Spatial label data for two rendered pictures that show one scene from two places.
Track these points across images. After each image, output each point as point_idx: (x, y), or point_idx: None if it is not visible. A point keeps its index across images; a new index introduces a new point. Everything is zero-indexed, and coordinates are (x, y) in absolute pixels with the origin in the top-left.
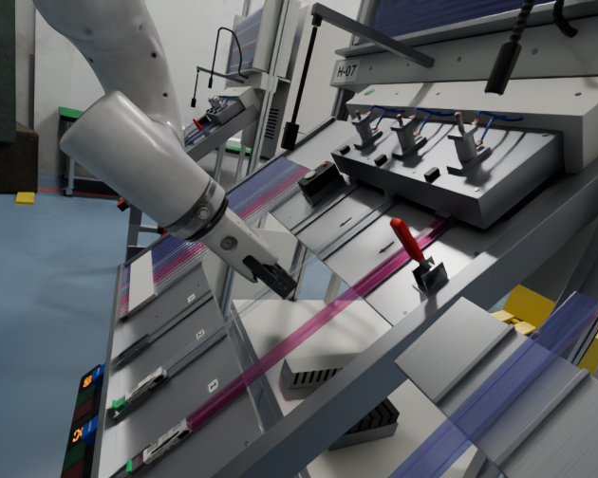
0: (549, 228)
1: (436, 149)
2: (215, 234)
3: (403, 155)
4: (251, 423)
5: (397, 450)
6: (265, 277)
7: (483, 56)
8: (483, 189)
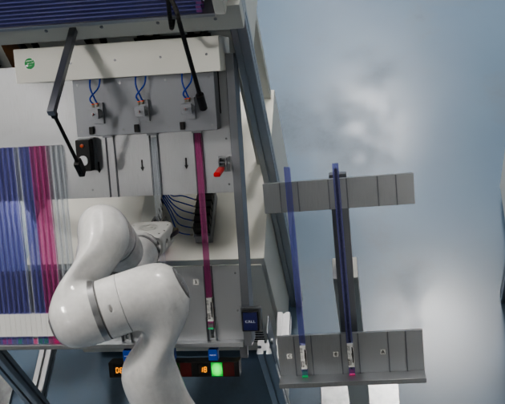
0: (237, 107)
1: (162, 105)
2: (163, 247)
3: (149, 119)
4: (228, 268)
5: (227, 201)
6: (175, 233)
7: (122, 25)
8: (214, 123)
